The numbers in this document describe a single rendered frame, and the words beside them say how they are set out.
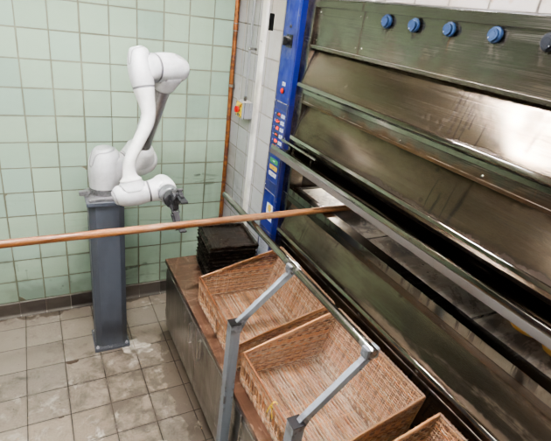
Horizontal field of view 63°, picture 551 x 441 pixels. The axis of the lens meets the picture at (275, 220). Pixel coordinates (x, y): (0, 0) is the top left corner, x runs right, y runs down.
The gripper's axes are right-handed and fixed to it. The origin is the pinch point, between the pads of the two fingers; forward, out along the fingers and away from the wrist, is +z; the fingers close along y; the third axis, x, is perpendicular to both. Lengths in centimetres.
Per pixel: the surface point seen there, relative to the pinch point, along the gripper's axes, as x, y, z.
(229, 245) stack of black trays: -37, 36, -31
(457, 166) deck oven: -65, -47, 75
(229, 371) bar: -6, 45, 48
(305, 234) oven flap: -65, 17, -2
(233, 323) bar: -6, 23, 47
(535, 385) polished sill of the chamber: -65, 0, 123
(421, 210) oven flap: -63, -29, 68
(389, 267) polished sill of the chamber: -65, 0, 59
